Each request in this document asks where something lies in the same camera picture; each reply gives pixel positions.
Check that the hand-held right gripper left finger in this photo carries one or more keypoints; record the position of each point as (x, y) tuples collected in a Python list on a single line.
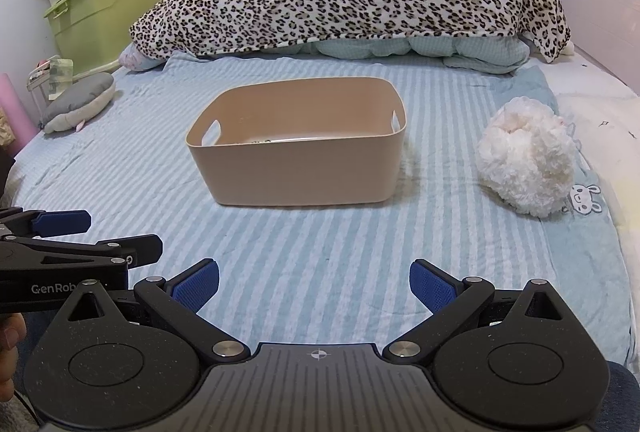
[(197, 287)]

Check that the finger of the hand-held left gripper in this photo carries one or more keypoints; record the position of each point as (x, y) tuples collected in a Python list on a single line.
[(65, 221), (142, 248)]

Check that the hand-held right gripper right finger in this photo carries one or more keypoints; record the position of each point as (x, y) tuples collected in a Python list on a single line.
[(432, 287)]

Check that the beige plastic storage basket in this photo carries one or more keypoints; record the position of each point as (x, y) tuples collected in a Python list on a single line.
[(300, 171)]

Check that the person's left hand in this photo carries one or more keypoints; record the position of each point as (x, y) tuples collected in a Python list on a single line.
[(10, 347)]

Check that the blue striped bed sheet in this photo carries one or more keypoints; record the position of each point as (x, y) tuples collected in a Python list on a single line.
[(325, 252)]

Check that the grey plush toy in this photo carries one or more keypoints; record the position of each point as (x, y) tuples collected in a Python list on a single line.
[(80, 99)]

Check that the clear acrylic holder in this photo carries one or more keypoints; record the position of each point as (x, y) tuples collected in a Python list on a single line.
[(55, 71)]

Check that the white fluffy plush toy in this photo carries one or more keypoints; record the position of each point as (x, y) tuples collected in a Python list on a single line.
[(525, 161)]

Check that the floral pillow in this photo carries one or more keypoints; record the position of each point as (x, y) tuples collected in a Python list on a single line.
[(135, 59)]

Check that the green plastic storage box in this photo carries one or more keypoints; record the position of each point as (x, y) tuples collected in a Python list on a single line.
[(100, 21)]

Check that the person's right leg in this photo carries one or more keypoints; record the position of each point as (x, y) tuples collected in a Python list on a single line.
[(622, 397)]

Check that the light green checked quilt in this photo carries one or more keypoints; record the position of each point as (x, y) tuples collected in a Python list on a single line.
[(450, 49)]

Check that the white mattress cover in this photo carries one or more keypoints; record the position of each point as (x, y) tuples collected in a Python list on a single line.
[(600, 111)]

